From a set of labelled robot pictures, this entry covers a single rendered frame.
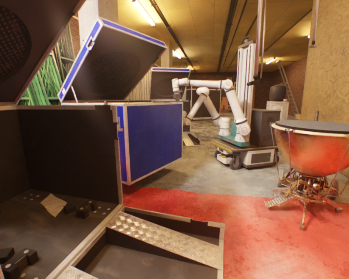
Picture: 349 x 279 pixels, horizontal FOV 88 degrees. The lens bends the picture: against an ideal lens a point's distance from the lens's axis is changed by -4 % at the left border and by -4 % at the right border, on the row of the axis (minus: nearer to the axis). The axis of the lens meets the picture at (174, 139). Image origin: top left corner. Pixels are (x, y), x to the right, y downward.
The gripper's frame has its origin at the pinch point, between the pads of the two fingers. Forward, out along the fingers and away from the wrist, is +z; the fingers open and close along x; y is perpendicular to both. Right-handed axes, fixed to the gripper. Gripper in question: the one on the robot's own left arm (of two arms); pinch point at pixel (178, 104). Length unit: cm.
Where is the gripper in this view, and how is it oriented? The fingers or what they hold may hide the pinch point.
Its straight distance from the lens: 262.3
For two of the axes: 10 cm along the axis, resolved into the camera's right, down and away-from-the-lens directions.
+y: -8.2, 0.5, 5.7
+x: -5.5, 1.8, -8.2
